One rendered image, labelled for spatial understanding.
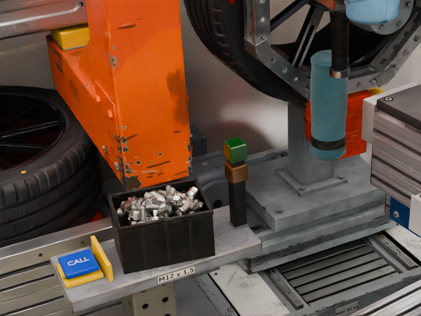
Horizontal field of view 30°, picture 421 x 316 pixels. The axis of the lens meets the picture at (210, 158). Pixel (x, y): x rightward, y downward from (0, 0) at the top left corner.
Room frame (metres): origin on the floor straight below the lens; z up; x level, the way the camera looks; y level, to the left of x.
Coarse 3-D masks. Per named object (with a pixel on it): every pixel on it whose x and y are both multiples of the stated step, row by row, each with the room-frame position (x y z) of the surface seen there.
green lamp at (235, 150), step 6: (234, 138) 1.48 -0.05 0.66; (240, 138) 1.48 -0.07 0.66; (228, 144) 1.45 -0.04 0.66; (234, 144) 1.45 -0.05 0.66; (240, 144) 1.45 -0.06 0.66; (246, 144) 1.45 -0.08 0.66; (228, 150) 1.44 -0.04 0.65; (234, 150) 1.43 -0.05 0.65; (240, 150) 1.44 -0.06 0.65; (246, 150) 1.45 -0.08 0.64; (228, 156) 1.44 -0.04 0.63; (234, 156) 1.43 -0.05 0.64; (240, 156) 1.44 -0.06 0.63; (246, 156) 1.45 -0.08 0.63; (234, 162) 1.44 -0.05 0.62
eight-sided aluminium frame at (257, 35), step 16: (256, 0) 1.73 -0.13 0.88; (256, 16) 1.73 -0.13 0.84; (416, 16) 1.95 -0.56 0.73; (256, 32) 1.73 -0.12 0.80; (400, 32) 1.93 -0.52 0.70; (416, 32) 1.90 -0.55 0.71; (256, 48) 1.72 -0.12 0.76; (384, 48) 1.93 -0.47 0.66; (400, 48) 1.88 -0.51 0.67; (272, 64) 1.74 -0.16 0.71; (288, 64) 1.76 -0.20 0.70; (384, 64) 1.88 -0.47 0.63; (400, 64) 1.88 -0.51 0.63; (288, 80) 1.76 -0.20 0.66; (304, 80) 1.77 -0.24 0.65; (352, 80) 1.83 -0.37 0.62; (368, 80) 1.85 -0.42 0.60; (384, 80) 1.86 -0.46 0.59; (304, 96) 1.78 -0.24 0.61
